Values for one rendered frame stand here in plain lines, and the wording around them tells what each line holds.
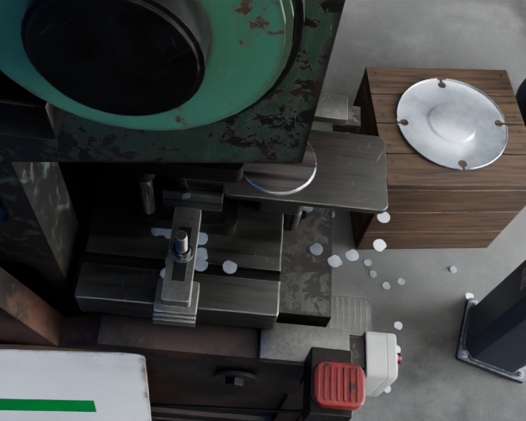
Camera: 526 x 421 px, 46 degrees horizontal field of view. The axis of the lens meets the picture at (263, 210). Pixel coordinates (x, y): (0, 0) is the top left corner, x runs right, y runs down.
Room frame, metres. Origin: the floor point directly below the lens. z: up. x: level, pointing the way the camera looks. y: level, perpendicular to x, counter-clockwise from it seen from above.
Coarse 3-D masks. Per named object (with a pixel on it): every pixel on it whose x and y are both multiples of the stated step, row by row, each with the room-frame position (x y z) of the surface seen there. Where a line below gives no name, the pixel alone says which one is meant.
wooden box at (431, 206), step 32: (384, 96) 1.12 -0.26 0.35; (512, 96) 1.21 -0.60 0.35; (384, 128) 1.01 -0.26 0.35; (512, 128) 1.09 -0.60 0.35; (416, 160) 0.93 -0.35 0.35; (512, 160) 0.99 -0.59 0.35; (416, 192) 0.86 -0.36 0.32; (448, 192) 0.88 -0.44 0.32; (480, 192) 0.89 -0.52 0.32; (512, 192) 0.91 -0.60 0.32; (352, 224) 0.92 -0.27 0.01; (384, 224) 0.85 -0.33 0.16; (416, 224) 0.87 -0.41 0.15; (448, 224) 0.89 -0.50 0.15; (480, 224) 0.91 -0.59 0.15
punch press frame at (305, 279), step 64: (320, 0) 0.35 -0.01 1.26; (320, 64) 0.35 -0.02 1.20; (64, 128) 0.33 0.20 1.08; (256, 128) 0.35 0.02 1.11; (320, 128) 0.74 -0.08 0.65; (0, 192) 0.32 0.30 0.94; (64, 192) 0.41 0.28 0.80; (0, 256) 0.32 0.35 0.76; (64, 256) 0.35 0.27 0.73; (320, 256) 0.47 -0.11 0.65; (320, 320) 0.36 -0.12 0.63
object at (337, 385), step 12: (312, 372) 0.24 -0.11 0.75; (324, 372) 0.24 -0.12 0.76; (336, 372) 0.25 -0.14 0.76; (348, 372) 0.25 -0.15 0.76; (360, 372) 0.25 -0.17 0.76; (312, 384) 0.22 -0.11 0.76; (324, 384) 0.23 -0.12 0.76; (336, 384) 0.23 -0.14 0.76; (348, 384) 0.23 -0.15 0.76; (360, 384) 0.24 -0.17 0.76; (312, 396) 0.21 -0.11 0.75; (324, 396) 0.21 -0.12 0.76; (336, 396) 0.21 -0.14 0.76; (348, 396) 0.22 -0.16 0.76; (360, 396) 0.22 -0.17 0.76; (336, 408) 0.20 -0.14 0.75; (348, 408) 0.20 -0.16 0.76
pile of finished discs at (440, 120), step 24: (408, 96) 1.13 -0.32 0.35; (432, 96) 1.15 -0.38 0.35; (456, 96) 1.16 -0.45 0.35; (480, 96) 1.18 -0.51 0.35; (408, 120) 1.05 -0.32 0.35; (432, 120) 1.06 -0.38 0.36; (456, 120) 1.07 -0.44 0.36; (480, 120) 1.10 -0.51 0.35; (408, 144) 0.97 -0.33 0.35; (432, 144) 0.99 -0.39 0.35; (456, 144) 1.00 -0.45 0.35; (480, 144) 1.02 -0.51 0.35; (504, 144) 1.03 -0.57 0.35; (456, 168) 0.93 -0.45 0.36
